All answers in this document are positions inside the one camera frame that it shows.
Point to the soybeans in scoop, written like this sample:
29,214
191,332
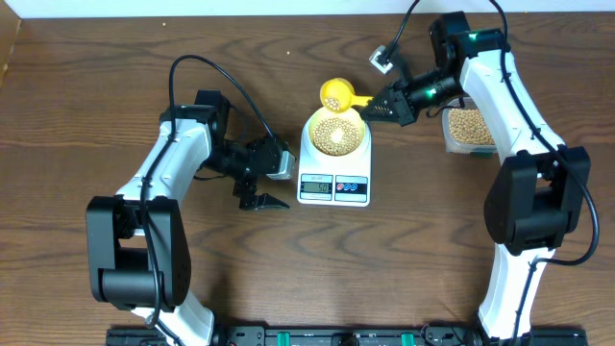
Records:
332,103

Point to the yellow plastic bowl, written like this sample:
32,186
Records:
323,113

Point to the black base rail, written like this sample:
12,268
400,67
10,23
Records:
427,335

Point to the green tape label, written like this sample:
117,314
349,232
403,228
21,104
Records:
481,154

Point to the pile of soybeans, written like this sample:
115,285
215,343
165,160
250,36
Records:
469,127

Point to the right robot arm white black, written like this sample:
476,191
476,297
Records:
536,198

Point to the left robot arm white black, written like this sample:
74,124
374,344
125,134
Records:
137,248

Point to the white digital kitchen scale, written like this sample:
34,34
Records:
343,181

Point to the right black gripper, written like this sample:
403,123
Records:
400,106

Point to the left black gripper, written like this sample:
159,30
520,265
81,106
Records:
246,187

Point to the soybeans in yellow bowl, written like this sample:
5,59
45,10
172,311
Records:
336,136

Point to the yellow scoop spoon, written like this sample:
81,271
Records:
344,91

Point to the clear plastic container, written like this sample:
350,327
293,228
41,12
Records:
452,146

